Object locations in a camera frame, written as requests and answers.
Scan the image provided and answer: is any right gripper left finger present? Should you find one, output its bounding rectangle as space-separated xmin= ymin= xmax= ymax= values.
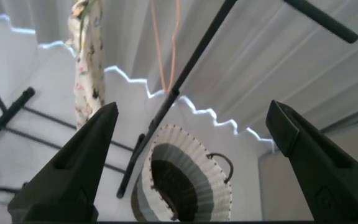
xmin=7 ymin=101 xmax=119 ymax=223

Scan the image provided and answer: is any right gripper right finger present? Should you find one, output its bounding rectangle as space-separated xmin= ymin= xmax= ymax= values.
xmin=265 ymin=99 xmax=358 ymax=223

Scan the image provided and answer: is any cream printed shirt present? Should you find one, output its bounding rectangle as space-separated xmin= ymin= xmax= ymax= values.
xmin=65 ymin=0 xmax=107 ymax=131

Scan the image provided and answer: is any black clothes rack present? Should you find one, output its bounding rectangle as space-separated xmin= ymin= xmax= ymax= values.
xmin=0 ymin=0 xmax=358 ymax=200

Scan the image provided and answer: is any white laundry basket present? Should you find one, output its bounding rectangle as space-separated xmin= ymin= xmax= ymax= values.
xmin=131 ymin=124 xmax=234 ymax=222

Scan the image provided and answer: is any pink clothes hanger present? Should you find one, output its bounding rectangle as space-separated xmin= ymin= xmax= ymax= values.
xmin=150 ymin=0 xmax=181 ymax=94

